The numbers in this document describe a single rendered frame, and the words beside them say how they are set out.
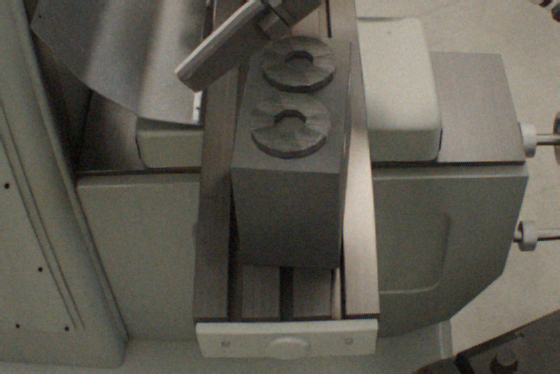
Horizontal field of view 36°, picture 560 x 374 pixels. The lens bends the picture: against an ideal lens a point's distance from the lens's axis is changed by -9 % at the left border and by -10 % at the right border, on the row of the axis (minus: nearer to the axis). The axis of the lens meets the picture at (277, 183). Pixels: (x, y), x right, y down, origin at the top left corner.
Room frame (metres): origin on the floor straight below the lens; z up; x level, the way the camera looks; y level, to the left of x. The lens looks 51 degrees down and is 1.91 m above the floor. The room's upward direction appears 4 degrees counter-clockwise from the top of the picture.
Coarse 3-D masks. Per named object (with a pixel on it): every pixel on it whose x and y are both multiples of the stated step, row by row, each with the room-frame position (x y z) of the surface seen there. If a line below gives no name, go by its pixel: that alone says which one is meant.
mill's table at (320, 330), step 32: (224, 0) 1.18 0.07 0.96; (352, 0) 1.15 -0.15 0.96; (288, 32) 1.11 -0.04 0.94; (320, 32) 1.10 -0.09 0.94; (352, 32) 1.07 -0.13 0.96; (352, 64) 1.00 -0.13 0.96; (224, 96) 0.95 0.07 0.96; (352, 96) 0.93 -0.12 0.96; (224, 128) 0.88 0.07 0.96; (352, 128) 0.87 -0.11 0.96; (224, 160) 0.83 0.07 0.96; (352, 160) 0.81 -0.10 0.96; (224, 192) 0.77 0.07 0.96; (352, 192) 0.75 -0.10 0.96; (224, 224) 0.72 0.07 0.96; (352, 224) 0.70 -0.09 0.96; (224, 256) 0.67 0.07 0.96; (352, 256) 0.65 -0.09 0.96; (224, 288) 0.62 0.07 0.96; (256, 288) 0.62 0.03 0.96; (288, 288) 0.63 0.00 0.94; (320, 288) 0.61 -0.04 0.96; (352, 288) 0.61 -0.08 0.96; (224, 320) 0.58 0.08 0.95; (256, 320) 0.58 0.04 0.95; (288, 320) 0.58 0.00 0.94; (320, 320) 0.57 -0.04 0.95; (352, 320) 0.57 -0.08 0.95; (224, 352) 0.56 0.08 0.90; (256, 352) 0.56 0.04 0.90; (288, 352) 0.55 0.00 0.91; (320, 352) 0.55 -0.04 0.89; (352, 352) 0.55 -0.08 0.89
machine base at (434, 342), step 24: (408, 336) 0.95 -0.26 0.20; (432, 336) 0.94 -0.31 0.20; (144, 360) 0.93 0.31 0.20; (168, 360) 0.93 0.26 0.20; (192, 360) 0.93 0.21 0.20; (216, 360) 0.93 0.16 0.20; (240, 360) 0.92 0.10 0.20; (264, 360) 0.92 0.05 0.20; (288, 360) 0.92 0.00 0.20; (312, 360) 0.91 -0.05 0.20; (336, 360) 0.91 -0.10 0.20; (360, 360) 0.90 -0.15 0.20; (384, 360) 0.89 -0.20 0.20; (408, 360) 0.89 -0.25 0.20; (432, 360) 0.88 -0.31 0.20
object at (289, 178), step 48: (288, 48) 0.82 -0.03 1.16; (336, 48) 0.83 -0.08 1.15; (288, 96) 0.74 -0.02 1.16; (336, 96) 0.75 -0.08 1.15; (240, 144) 0.69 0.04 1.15; (288, 144) 0.67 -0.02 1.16; (336, 144) 0.68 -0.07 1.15; (240, 192) 0.65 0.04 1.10; (288, 192) 0.64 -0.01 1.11; (336, 192) 0.63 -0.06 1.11; (240, 240) 0.65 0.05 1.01; (288, 240) 0.64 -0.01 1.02; (336, 240) 0.63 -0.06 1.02
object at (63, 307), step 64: (0, 0) 0.96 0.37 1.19; (0, 64) 0.95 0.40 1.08; (0, 128) 0.94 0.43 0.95; (64, 128) 1.01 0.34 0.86; (0, 192) 0.93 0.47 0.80; (64, 192) 0.96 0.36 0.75; (0, 256) 0.93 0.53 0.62; (64, 256) 0.93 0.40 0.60; (0, 320) 0.93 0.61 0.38; (64, 320) 0.92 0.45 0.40
